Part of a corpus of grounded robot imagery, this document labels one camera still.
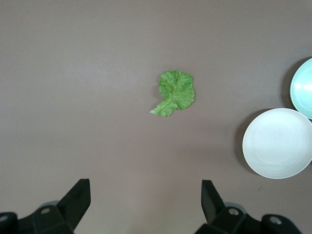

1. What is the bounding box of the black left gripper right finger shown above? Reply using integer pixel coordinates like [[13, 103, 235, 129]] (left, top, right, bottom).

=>
[[195, 179, 303, 234]]

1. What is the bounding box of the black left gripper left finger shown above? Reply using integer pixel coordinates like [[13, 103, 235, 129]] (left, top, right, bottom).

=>
[[0, 178, 92, 234]]

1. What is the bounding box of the green lettuce leaf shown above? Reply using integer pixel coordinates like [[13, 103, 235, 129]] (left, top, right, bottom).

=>
[[149, 70, 196, 117]]

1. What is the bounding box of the beige plate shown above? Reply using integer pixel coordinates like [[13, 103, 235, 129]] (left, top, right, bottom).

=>
[[242, 108, 312, 180]]

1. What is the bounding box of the brown table cover mat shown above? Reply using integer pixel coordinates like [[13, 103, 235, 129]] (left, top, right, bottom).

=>
[[0, 0, 312, 234]]

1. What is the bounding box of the mint green plate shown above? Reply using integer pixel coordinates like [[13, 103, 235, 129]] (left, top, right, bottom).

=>
[[290, 57, 312, 120]]

